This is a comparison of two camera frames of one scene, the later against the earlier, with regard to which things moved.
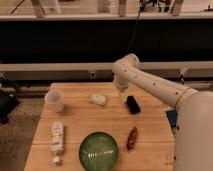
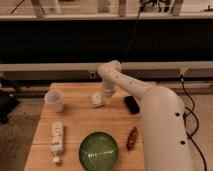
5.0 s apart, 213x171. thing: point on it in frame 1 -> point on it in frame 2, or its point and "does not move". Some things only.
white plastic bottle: [57, 141] does not move
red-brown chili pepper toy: [131, 138] does not move
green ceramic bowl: [98, 151] does not move
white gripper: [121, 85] -> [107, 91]
